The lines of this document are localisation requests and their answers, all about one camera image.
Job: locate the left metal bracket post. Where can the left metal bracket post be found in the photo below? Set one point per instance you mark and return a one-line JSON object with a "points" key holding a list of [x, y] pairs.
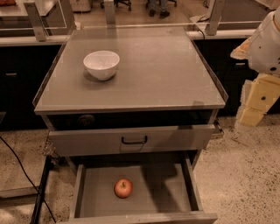
{"points": [[36, 22]]}

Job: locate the grey drawer cabinet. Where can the grey drawer cabinet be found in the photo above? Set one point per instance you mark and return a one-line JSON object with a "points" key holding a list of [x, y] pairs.
{"points": [[161, 80]]}

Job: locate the middle metal bracket post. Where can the middle metal bracket post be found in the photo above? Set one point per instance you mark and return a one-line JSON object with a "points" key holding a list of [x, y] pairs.
{"points": [[110, 15]]}

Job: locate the white ceramic bowl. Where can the white ceramic bowl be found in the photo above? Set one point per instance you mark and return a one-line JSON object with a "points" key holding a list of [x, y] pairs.
{"points": [[102, 65]]}

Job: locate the red apple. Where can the red apple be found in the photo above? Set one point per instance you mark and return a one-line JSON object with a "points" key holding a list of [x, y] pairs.
{"points": [[123, 188]]}

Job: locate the grey top drawer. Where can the grey top drawer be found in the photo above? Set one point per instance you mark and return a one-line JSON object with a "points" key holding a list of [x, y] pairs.
{"points": [[91, 142]]}

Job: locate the black drawer handle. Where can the black drawer handle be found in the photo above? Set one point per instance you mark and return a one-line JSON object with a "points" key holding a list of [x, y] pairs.
{"points": [[143, 141]]}

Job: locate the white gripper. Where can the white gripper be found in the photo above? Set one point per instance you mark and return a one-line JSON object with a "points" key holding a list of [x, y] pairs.
{"points": [[264, 49]]}

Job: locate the open grey middle drawer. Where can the open grey middle drawer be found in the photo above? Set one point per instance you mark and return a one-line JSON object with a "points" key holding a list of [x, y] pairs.
{"points": [[163, 193]]}

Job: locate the dark back counter cabinets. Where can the dark back counter cabinets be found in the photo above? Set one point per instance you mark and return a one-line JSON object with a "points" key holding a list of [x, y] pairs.
{"points": [[25, 68]]}

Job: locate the black office chair base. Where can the black office chair base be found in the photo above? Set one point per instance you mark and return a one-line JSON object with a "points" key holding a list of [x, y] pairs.
{"points": [[117, 2]]}

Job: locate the right metal bracket post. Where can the right metal bracket post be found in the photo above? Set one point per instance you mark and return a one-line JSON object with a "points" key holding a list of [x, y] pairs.
{"points": [[215, 11]]}

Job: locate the metal bracket post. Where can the metal bracket post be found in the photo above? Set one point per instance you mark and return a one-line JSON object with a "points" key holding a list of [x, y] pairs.
{"points": [[215, 11], [36, 22], [110, 15]]}

